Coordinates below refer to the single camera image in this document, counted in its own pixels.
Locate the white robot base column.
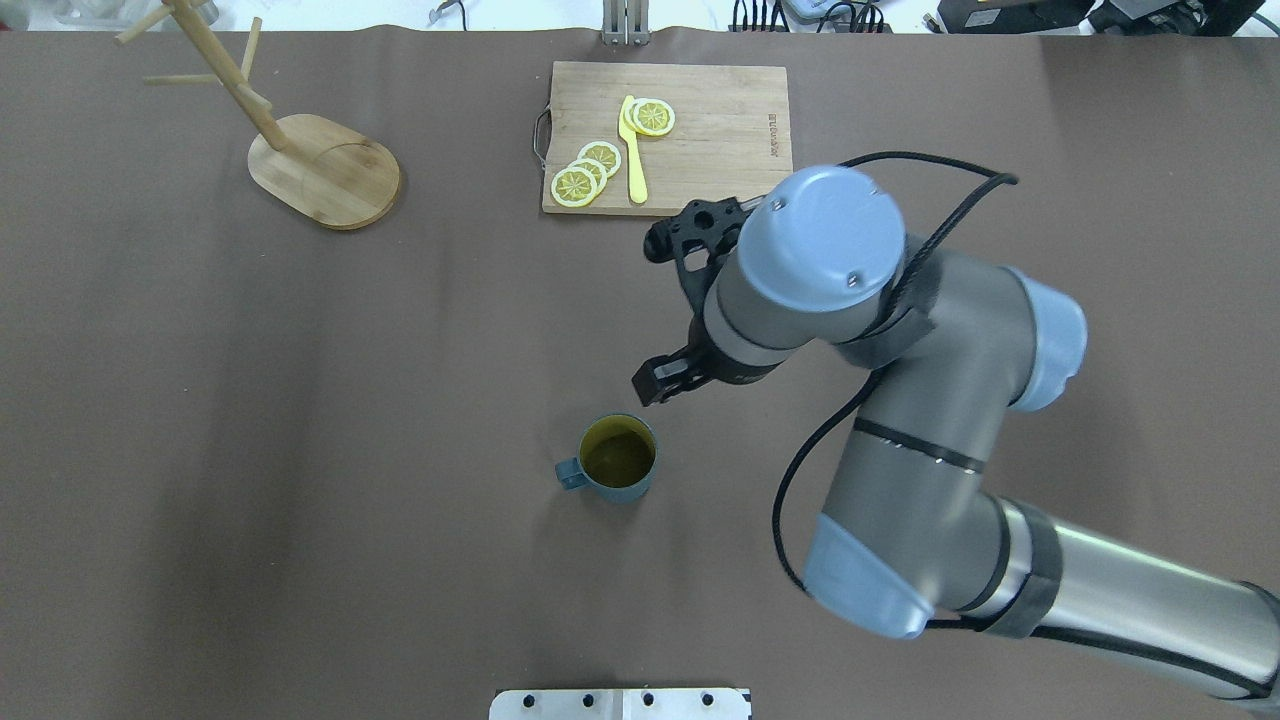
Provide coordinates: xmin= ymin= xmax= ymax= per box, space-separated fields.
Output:
xmin=488 ymin=687 xmax=754 ymax=719

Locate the wooden cutting board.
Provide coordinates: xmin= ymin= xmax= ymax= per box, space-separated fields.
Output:
xmin=541 ymin=61 xmax=794 ymax=217

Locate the blue mug yellow inside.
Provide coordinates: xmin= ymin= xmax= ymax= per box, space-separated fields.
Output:
xmin=554 ymin=413 xmax=658 ymax=503

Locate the yellow plastic knife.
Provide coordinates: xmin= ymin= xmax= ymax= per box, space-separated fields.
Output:
xmin=617 ymin=95 xmax=649 ymax=205

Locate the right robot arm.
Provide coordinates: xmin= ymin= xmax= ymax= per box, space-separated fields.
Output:
xmin=632 ymin=150 xmax=1277 ymax=719

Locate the lemon slice under knife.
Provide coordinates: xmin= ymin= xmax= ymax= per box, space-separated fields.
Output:
xmin=622 ymin=97 xmax=676 ymax=137

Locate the lemon slice near handle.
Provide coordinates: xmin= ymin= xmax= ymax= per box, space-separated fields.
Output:
xmin=549 ymin=165 xmax=600 ymax=208

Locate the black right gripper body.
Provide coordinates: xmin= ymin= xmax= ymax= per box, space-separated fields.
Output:
xmin=685 ymin=318 xmax=780 ymax=392

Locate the wooden cup storage rack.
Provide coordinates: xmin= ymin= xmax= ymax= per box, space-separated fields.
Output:
xmin=114 ymin=1 xmax=404 ymax=231

